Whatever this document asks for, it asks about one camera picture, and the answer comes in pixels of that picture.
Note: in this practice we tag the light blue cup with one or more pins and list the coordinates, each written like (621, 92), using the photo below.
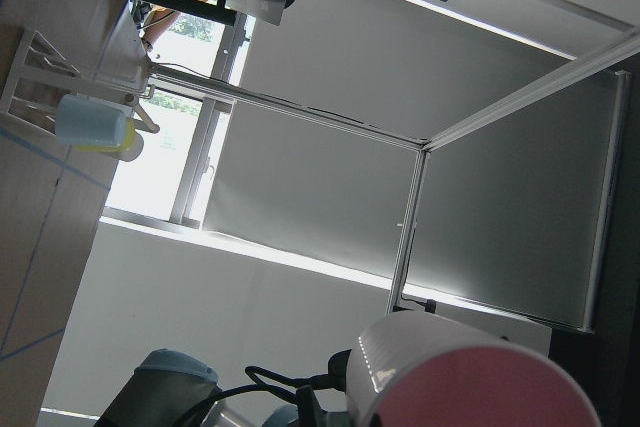
(82, 121)

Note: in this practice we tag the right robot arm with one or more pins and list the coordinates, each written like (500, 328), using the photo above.
(171, 388)

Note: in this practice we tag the white wire cup rack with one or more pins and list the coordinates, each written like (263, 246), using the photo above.
(37, 61)

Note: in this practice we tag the aluminium frame post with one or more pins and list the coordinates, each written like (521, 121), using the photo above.
(509, 216)

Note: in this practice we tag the pink cup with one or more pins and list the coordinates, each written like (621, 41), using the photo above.
(418, 369)

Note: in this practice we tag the pale green cup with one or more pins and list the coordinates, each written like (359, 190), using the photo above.
(130, 149)

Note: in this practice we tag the yellow cup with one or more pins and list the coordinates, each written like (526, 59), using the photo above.
(127, 134)

